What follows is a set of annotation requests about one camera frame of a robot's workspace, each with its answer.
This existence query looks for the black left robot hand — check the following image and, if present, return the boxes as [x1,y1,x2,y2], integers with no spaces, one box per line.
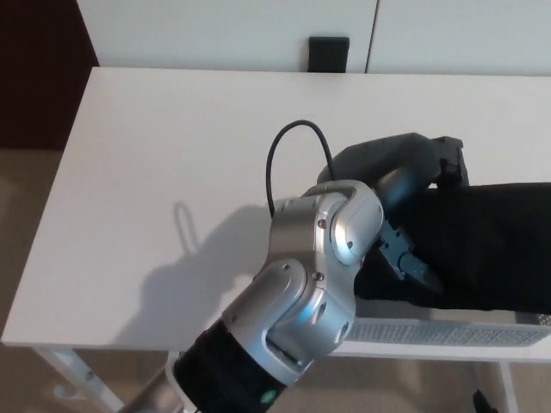
[316,132,469,290]

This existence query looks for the black cloth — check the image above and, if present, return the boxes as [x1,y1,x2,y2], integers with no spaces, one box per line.
[352,182,551,315]

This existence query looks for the grey perforated plastic basket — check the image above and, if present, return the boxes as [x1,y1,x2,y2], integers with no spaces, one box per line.
[344,307,551,348]

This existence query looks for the white metal-legged table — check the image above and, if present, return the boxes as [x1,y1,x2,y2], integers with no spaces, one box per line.
[0,66,551,413]

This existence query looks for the white cabinet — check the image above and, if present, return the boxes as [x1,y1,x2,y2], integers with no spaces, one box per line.
[77,0,551,77]

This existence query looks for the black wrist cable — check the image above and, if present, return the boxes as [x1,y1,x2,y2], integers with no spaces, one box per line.
[266,121,335,216]

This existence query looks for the black cabinet handle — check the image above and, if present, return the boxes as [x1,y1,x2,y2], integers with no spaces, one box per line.
[308,36,350,74]

